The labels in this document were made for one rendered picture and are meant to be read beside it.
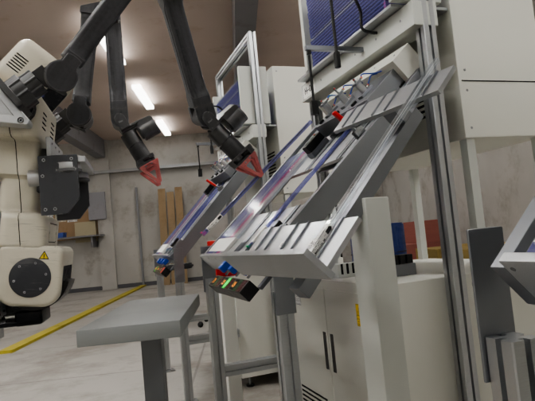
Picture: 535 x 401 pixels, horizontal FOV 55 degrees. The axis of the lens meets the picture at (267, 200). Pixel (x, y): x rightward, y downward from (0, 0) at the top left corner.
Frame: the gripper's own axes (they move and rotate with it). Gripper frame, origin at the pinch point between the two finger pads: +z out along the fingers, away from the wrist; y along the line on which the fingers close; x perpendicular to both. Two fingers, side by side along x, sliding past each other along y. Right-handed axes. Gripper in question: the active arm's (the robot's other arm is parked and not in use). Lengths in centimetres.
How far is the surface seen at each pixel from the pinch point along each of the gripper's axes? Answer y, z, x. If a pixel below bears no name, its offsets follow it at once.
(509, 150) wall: 326, 228, -347
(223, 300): 74, 33, 28
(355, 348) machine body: -12, 53, 21
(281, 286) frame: -34.9, 18.0, 27.7
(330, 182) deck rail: -30.7, 11.7, -1.5
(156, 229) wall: 964, 14, -79
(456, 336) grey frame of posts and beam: -30, 65, 4
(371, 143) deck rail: -30.6, 13.2, -17.8
